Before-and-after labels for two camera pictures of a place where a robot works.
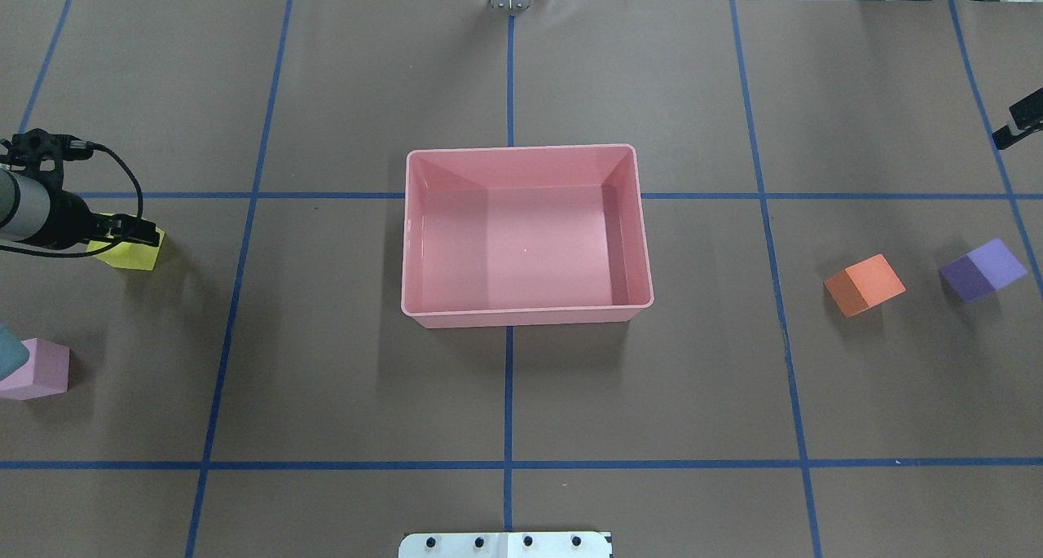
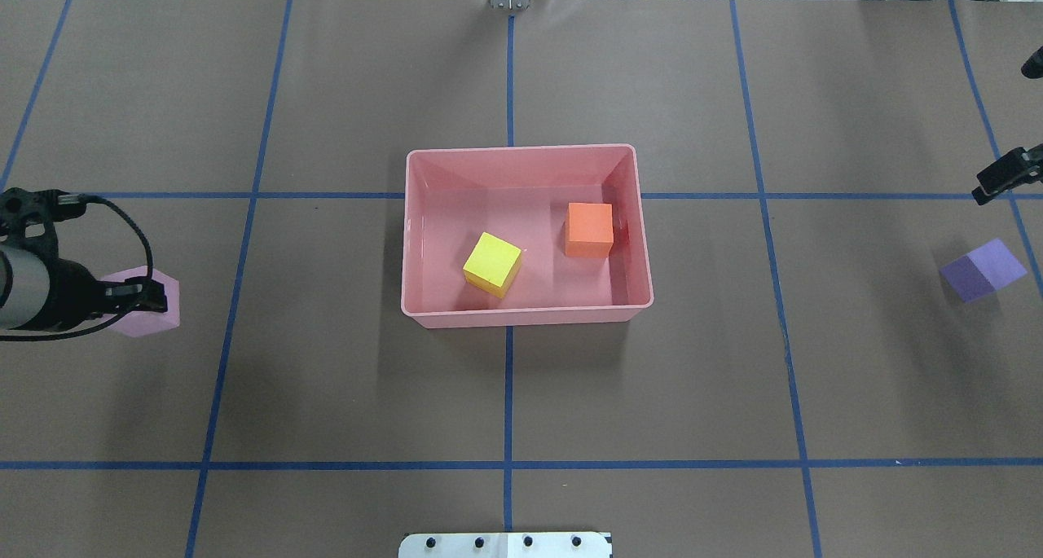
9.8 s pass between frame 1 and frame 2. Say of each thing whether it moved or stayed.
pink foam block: moved
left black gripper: moved
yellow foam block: moved
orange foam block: moved
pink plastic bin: stayed
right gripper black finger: moved
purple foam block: stayed
